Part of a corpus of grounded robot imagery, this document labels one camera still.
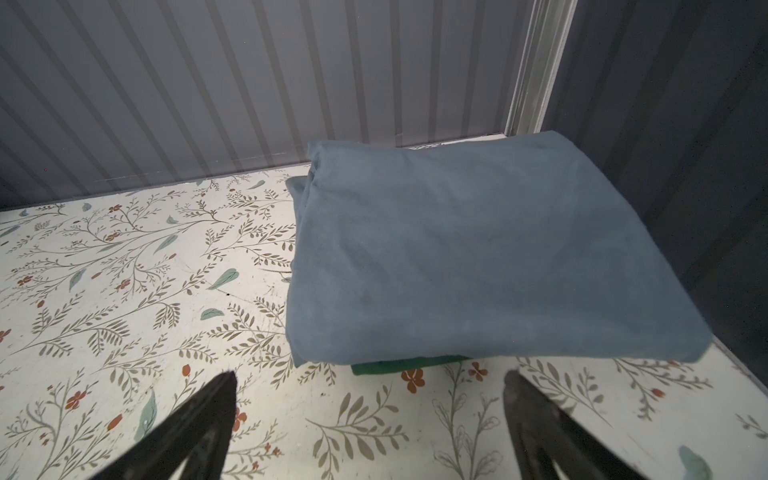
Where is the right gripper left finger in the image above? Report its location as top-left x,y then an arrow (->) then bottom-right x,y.
94,371 -> 237,479

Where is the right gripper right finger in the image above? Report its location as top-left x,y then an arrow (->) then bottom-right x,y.
503,370 -> 643,479

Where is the floral table cloth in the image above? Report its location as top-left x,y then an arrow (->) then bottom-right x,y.
1,165 -> 767,479

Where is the folded dark green t-shirt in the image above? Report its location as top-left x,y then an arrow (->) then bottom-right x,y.
351,356 -> 469,376

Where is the grey-blue t-shirt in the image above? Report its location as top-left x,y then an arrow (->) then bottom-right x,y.
285,132 -> 712,365

